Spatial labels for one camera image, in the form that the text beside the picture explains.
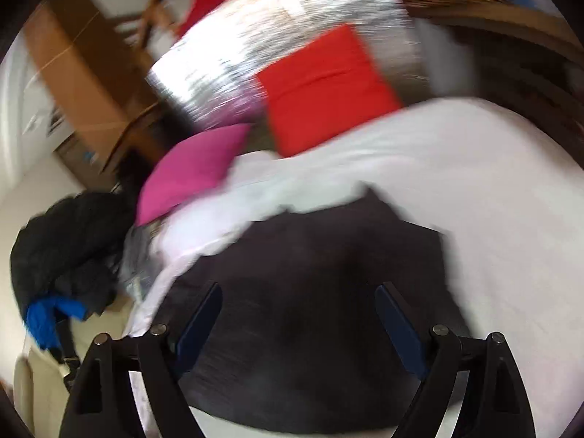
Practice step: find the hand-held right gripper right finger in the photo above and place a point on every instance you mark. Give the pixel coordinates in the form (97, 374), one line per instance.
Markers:
(401, 328)

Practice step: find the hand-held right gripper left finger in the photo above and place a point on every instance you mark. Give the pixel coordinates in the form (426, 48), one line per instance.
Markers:
(198, 324)

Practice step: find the black quilted jacket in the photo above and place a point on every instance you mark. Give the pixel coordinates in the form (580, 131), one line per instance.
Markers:
(310, 273)

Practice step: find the grey garment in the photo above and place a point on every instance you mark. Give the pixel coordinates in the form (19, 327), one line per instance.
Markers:
(141, 264)

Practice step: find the beige leather sofa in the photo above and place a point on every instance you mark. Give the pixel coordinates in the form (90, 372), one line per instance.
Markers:
(109, 324)

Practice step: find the black puffer coat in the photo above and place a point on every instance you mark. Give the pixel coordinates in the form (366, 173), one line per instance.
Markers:
(68, 246)

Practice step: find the blue jacket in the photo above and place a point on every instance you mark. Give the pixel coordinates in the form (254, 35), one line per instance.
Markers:
(45, 319)

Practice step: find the pink pillow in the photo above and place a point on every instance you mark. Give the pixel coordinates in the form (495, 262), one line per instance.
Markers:
(191, 169)

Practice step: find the white bed sheet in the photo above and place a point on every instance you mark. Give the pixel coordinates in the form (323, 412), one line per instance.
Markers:
(456, 182)

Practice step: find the red pillow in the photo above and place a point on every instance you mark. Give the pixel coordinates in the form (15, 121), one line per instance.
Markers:
(319, 91)

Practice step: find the silver foil panel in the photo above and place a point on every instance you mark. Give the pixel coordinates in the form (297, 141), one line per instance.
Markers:
(283, 23)

